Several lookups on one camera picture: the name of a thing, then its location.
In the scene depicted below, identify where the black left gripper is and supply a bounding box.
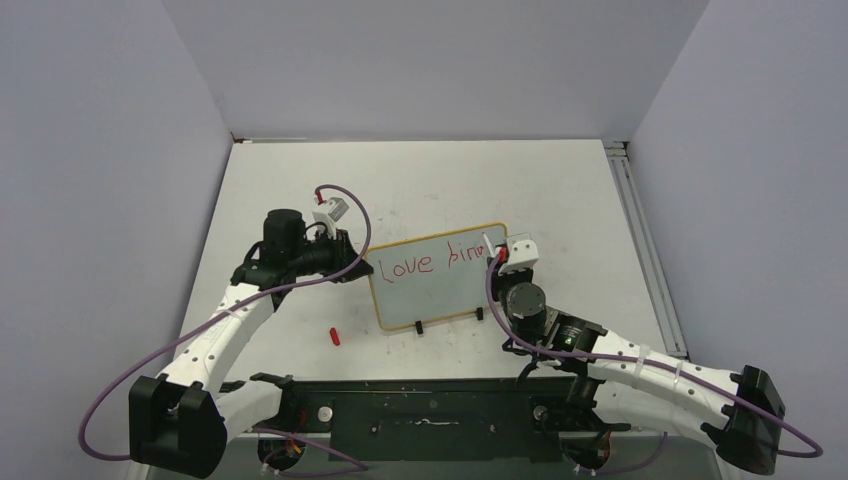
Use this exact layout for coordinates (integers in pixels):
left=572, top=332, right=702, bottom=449
left=288, top=227, right=372, bottom=283

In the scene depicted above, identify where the white marker pen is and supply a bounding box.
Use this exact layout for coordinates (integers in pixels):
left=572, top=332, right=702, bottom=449
left=482, top=232, right=497, bottom=258

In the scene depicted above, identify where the yellow framed small whiteboard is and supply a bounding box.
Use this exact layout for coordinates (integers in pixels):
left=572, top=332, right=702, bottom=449
left=365, top=222, right=508, bottom=331

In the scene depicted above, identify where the red marker cap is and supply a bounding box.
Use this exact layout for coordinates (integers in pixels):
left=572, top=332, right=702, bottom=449
left=329, top=327, right=341, bottom=346

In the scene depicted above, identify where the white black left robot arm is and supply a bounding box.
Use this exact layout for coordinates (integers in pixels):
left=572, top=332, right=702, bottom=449
left=129, top=197, right=373, bottom=479

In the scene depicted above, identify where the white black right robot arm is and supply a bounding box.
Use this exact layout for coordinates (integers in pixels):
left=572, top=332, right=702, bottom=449
left=484, top=259, right=788, bottom=476

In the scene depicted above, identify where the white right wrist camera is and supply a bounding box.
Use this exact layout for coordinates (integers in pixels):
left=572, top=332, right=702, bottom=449
left=498, top=233, right=540, bottom=275

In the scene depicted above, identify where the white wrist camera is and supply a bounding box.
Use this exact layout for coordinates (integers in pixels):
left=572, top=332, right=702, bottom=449
left=498, top=233, right=540, bottom=275
left=312, top=197, right=349, bottom=230

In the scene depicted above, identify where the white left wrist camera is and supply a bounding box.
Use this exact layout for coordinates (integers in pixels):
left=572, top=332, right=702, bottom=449
left=312, top=197, right=349, bottom=230

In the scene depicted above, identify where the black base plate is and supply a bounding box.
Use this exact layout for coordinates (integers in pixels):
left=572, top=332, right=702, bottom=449
left=259, top=376, right=630, bottom=462

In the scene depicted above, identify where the aluminium rail at table edge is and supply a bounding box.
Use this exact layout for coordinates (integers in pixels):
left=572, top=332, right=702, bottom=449
left=603, top=141, right=688, bottom=357

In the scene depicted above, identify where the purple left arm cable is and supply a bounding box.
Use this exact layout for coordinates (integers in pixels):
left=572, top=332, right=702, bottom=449
left=78, top=183, right=372, bottom=478

